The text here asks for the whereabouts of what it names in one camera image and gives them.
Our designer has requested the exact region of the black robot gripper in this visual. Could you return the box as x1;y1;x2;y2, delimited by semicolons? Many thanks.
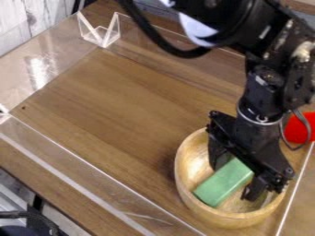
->
207;111;295;202

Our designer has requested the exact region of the green rectangular block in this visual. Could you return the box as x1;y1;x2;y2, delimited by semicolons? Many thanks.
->
194;159;254;207

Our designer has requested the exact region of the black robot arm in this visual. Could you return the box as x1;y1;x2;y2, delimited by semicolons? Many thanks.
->
167;0;315;201

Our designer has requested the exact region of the brown wooden bowl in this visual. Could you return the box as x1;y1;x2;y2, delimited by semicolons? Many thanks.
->
175;128;286;229

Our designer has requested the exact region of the red fuzzy ball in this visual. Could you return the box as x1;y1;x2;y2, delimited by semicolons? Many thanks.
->
285;112;315;144

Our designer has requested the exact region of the black device with cable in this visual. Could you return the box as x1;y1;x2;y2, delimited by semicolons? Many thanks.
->
0;202;70;236

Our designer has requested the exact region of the clear acrylic corner bracket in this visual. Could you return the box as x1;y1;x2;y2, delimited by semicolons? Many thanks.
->
77;12;121;48

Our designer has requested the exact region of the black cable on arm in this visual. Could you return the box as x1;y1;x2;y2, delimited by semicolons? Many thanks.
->
118;0;214;59

